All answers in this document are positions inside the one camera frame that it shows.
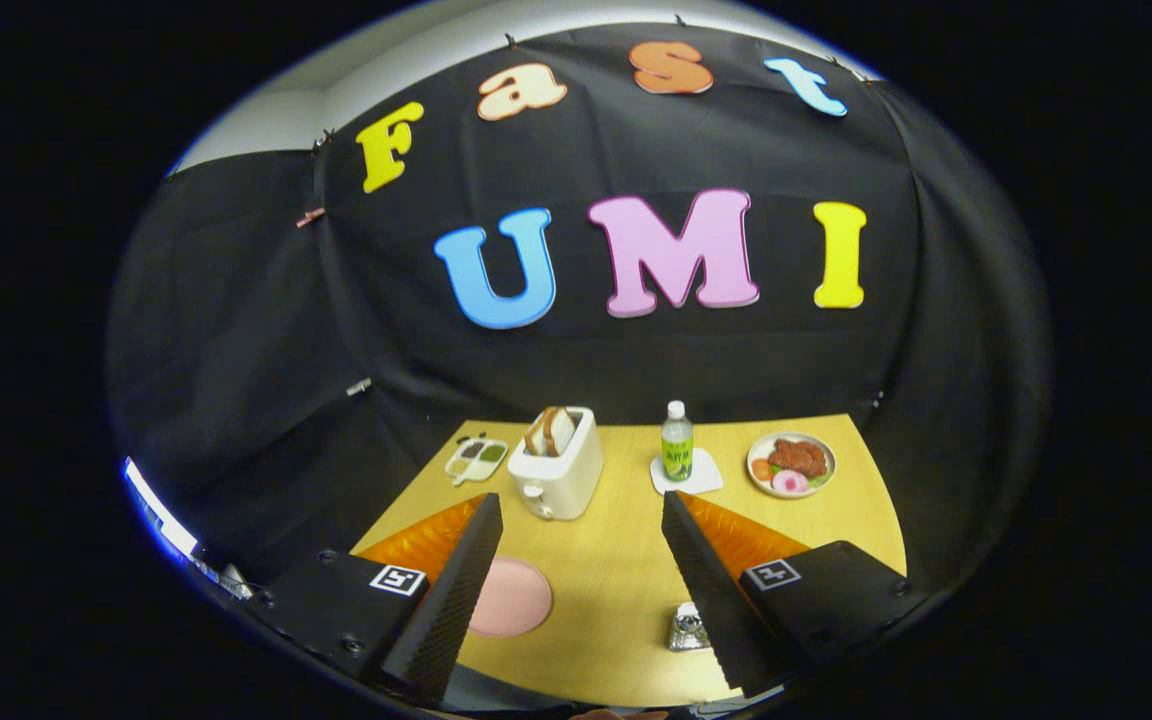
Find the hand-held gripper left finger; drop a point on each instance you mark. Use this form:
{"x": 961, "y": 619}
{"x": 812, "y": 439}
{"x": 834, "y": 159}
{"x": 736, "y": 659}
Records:
{"x": 446, "y": 600}

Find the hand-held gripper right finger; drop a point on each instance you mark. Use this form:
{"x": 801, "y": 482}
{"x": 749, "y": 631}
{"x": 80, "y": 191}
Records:
{"x": 711, "y": 600}

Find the metal cutlery basket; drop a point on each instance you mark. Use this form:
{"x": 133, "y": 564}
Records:
{"x": 688, "y": 628}

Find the pink plate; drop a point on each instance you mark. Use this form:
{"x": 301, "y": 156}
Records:
{"x": 516, "y": 598}

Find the white square coaster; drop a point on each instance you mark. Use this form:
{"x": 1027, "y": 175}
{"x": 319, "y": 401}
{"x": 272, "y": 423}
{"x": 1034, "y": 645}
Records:
{"x": 706, "y": 480}

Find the orange carrot slice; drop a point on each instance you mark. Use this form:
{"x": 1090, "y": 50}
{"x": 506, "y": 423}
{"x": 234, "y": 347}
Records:
{"x": 762, "y": 470}

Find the pink radish slice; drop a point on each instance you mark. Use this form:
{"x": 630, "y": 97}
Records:
{"x": 790, "y": 483}

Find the white divided condiment tray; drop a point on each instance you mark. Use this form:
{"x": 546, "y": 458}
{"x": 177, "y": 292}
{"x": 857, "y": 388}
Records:
{"x": 476, "y": 460}

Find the green label drink bottle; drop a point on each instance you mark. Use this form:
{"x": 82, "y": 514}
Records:
{"x": 677, "y": 450}

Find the white food plate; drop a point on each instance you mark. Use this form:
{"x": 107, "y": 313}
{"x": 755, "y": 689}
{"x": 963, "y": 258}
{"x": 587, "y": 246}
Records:
{"x": 762, "y": 447}

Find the brown steak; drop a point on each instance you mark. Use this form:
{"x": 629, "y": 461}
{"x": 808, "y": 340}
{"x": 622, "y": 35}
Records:
{"x": 798, "y": 458}

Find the white toaster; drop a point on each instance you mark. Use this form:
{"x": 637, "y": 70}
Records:
{"x": 566, "y": 475}

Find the small bread slice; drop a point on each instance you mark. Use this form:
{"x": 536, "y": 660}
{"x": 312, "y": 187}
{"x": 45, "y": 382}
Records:
{"x": 535, "y": 438}

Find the large bread slice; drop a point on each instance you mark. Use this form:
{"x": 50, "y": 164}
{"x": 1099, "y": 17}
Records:
{"x": 560, "y": 430}

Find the metal cloth clip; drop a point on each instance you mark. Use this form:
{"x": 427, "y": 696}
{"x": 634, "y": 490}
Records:
{"x": 359, "y": 386}

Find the pink cloth clip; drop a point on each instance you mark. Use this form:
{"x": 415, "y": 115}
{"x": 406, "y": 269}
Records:
{"x": 311, "y": 217}

